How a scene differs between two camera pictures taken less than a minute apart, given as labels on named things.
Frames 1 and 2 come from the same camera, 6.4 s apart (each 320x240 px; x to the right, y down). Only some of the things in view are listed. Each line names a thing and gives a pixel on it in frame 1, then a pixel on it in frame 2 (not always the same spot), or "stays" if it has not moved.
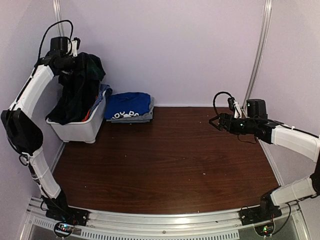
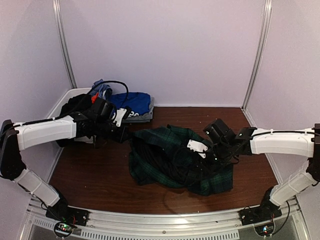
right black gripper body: (248, 128) to (222, 153)
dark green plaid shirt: (79, 90) to (161, 157)
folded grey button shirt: (144, 118) stays
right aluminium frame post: (262, 49) stays
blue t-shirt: (122, 104) stays
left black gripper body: (70, 66) to (102, 131)
